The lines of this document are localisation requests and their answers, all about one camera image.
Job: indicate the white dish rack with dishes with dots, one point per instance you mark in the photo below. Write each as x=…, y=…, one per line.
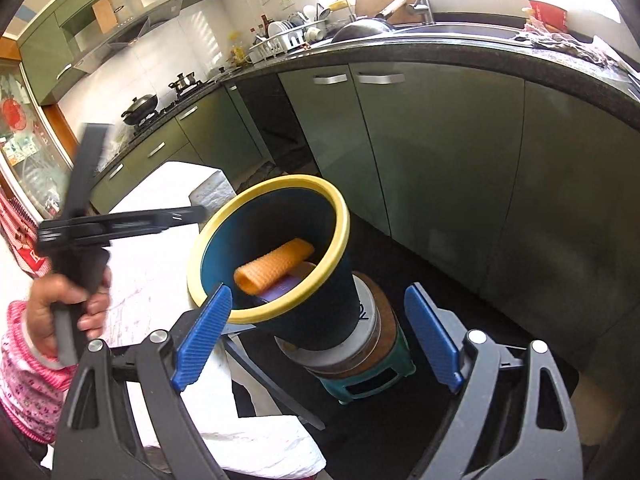
x=285, y=37

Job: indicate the frosted glass sliding door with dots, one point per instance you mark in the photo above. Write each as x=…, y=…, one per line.
x=30, y=135

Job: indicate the cardboard piece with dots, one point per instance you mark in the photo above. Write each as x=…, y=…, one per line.
x=597, y=405

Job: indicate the grey round tin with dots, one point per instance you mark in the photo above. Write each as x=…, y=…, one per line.
x=367, y=310

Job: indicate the person's left forearm pink sleeve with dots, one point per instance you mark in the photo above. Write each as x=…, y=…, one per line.
x=27, y=390

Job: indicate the dark granite countertop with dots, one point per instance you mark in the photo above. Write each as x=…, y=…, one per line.
x=450, y=55

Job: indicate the blue bin with yellow rim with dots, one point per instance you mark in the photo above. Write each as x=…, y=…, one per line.
x=320, y=320

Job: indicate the red box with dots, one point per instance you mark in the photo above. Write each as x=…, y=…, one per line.
x=547, y=15

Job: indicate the white floral tablecloth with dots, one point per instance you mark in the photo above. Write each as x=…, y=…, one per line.
x=145, y=280

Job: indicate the yellow oil bottle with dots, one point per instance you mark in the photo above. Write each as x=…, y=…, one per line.
x=238, y=50

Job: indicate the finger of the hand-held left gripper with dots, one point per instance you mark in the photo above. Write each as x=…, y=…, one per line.
x=160, y=220

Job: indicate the black gas stove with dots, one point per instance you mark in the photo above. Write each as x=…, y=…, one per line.
x=172, y=102

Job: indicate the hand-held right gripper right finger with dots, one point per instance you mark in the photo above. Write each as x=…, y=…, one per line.
x=432, y=340

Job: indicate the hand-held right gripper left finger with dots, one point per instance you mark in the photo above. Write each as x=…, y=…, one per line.
x=202, y=340

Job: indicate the steel range hood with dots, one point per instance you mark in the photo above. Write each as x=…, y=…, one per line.
x=125, y=35

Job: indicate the orange ribbed foam sleeve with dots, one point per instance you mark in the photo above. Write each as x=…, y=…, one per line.
x=272, y=265

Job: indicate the grey dish cloth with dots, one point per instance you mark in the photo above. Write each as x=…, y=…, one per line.
x=565, y=42

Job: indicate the red checked apron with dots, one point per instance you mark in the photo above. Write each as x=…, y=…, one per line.
x=17, y=240

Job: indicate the green wall cabinets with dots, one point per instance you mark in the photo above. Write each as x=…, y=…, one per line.
x=45, y=60

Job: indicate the green plastic stool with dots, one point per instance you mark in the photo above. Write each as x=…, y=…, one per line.
x=380, y=385

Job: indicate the wooden box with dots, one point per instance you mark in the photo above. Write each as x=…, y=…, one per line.
x=105, y=15

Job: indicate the black wok with lid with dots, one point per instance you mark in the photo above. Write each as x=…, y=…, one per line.
x=140, y=107

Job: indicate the grey metal table leg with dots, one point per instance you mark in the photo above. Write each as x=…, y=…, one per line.
x=270, y=385

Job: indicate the purple packet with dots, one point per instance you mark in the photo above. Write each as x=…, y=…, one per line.
x=286, y=288

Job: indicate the person's left hand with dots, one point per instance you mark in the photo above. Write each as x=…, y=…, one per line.
x=42, y=310

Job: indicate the green base kitchen cabinets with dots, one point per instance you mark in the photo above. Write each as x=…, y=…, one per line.
x=450, y=160

